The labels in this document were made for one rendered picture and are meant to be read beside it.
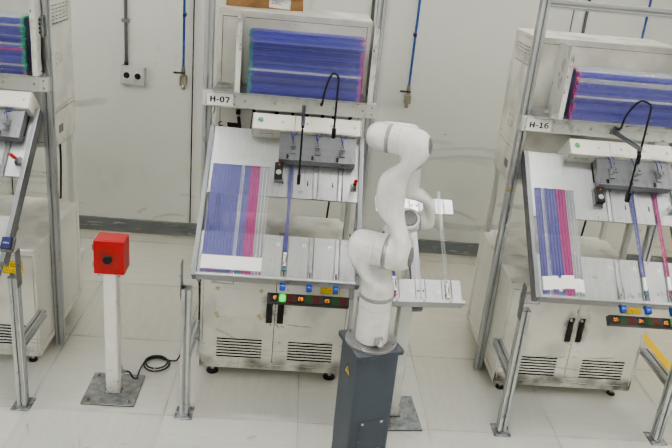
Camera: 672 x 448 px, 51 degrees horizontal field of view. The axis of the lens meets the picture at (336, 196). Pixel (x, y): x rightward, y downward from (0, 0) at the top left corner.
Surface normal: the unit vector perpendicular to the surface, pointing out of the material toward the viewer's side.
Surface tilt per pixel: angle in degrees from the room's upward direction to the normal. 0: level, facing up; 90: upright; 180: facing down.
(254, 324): 90
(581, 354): 90
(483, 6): 90
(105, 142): 90
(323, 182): 45
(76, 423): 0
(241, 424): 0
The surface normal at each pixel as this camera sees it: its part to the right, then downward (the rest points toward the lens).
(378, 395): 0.37, 0.36
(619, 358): 0.03, 0.35
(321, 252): 0.08, -0.41
